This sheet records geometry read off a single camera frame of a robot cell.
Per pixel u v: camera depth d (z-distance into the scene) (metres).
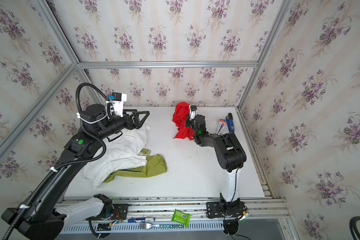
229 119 1.08
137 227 0.70
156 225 0.69
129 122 0.55
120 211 0.73
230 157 0.52
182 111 0.93
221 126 1.07
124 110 0.55
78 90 0.44
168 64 0.98
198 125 0.76
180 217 0.71
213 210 0.73
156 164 0.86
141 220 0.70
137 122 0.55
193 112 0.83
